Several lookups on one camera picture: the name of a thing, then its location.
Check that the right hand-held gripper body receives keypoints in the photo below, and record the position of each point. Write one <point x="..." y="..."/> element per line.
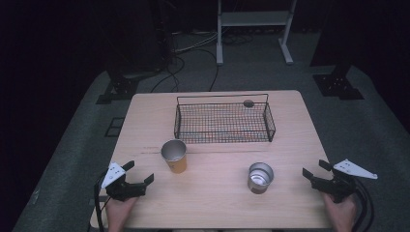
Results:
<point x="338" y="188"/>

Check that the small dark round object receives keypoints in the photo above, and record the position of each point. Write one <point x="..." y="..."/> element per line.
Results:
<point x="248" y="103"/>

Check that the grey tape strip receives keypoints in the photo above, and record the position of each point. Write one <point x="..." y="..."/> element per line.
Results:
<point x="93" y="202"/>

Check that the silver and brown cup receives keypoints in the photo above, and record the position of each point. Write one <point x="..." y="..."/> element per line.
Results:
<point x="257" y="185"/>

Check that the person's right hand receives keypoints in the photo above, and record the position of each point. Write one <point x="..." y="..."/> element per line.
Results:
<point x="343" y="214"/>

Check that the white metal stand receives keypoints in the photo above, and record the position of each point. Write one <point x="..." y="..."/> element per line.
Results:
<point x="254" y="17"/>

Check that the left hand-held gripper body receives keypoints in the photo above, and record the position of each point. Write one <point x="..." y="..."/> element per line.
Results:
<point x="124" y="190"/>

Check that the black stand base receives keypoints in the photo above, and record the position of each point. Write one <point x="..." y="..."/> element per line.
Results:
<point x="336" y="84"/>
<point x="121" y="87"/>

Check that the orange cup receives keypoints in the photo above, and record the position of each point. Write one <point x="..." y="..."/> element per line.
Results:
<point x="178" y="166"/>

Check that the person's left hand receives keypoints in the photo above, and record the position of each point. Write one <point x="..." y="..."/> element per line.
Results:
<point x="117" y="212"/>

